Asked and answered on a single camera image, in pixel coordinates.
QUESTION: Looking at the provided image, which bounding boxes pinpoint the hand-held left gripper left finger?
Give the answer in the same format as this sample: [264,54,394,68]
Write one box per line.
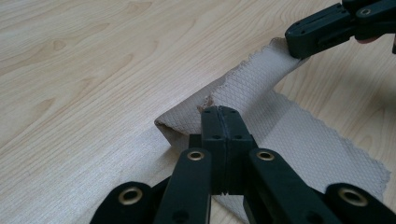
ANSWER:
[188,105,227,196]

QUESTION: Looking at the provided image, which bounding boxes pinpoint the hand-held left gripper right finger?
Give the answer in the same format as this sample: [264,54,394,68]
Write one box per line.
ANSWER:
[219,105,260,195]

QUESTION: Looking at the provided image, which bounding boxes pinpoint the beige textured cloth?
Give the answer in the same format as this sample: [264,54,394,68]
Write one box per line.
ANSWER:
[154,36,391,224]

